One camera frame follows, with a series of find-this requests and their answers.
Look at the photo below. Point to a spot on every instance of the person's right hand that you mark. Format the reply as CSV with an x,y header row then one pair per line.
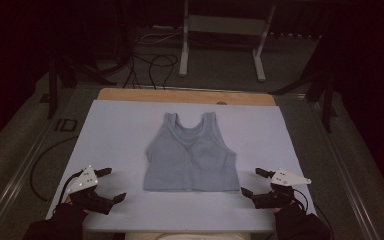
x,y
276,209

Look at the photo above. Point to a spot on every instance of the grey-blue tank top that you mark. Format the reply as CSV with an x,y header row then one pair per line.
x,y
191,160

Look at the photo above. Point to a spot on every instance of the small black floor frame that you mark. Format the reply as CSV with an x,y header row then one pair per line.
x,y
66,125

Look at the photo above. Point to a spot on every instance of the black tripod stand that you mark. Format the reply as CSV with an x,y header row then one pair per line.
x,y
63,73
323,90

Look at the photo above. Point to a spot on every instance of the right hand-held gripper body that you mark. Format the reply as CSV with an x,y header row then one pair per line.
x,y
280,190

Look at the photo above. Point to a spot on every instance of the white metal stand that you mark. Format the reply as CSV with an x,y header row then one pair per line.
x,y
225,25

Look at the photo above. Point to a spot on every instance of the person's left hand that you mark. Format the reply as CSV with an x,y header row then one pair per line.
x,y
67,200

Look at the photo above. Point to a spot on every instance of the light blue table mat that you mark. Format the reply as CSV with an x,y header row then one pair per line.
x,y
120,133

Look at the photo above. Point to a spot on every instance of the aluminium floor rail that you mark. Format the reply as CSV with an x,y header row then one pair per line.
x,y
343,166
16,176

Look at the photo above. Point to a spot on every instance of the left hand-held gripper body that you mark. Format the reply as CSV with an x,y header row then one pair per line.
x,y
87,193

